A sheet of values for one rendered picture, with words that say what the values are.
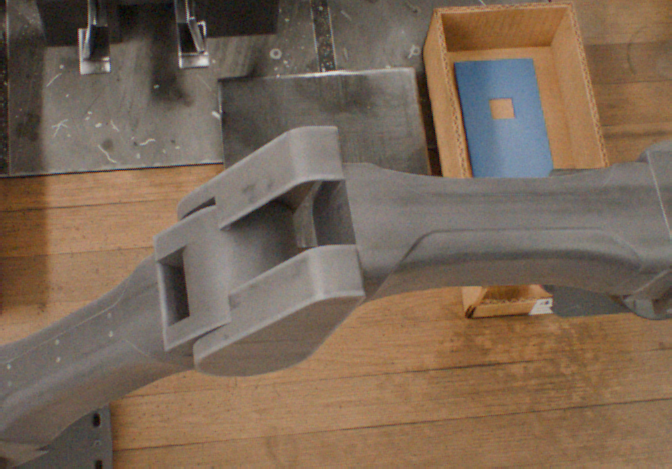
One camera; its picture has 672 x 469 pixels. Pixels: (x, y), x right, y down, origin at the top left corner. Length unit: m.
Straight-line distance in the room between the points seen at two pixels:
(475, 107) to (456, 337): 0.21
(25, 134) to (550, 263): 0.55
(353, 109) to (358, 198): 0.45
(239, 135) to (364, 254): 0.45
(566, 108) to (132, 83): 0.37
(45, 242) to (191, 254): 0.38
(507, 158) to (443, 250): 0.46
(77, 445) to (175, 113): 0.29
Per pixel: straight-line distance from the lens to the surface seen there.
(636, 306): 0.78
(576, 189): 0.67
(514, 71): 1.12
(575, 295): 0.88
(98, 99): 1.09
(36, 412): 0.79
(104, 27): 1.02
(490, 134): 1.08
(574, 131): 1.09
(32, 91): 1.10
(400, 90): 1.07
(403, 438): 0.99
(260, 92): 1.06
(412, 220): 0.62
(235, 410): 0.98
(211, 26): 1.09
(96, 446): 0.97
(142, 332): 0.69
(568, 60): 1.09
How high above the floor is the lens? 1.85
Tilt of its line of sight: 66 degrees down
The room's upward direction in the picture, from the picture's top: 12 degrees clockwise
